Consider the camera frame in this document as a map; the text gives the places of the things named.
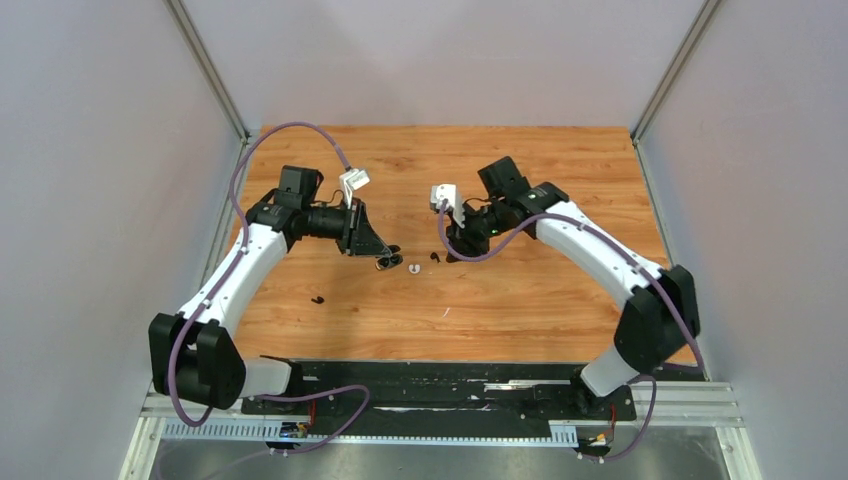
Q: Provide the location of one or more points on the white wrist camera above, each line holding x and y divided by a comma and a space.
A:
447, 199
350, 181

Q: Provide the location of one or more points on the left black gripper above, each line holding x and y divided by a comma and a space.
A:
359, 237

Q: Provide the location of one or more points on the left aluminium frame post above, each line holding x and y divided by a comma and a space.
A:
199, 51

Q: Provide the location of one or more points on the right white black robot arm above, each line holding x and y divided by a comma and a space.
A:
659, 313

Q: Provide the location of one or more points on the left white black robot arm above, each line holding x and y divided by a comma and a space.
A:
193, 354

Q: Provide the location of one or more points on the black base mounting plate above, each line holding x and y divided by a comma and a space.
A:
442, 399

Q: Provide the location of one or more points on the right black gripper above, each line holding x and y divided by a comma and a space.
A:
463, 240

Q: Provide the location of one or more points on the black earbud charging case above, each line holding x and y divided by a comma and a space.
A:
389, 262

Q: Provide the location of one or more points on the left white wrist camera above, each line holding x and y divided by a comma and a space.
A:
350, 181

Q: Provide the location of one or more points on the right aluminium frame post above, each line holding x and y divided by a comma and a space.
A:
679, 60

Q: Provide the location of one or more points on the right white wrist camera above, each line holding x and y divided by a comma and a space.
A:
447, 199

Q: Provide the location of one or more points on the aluminium frame post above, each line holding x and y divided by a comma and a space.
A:
679, 60
199, 51

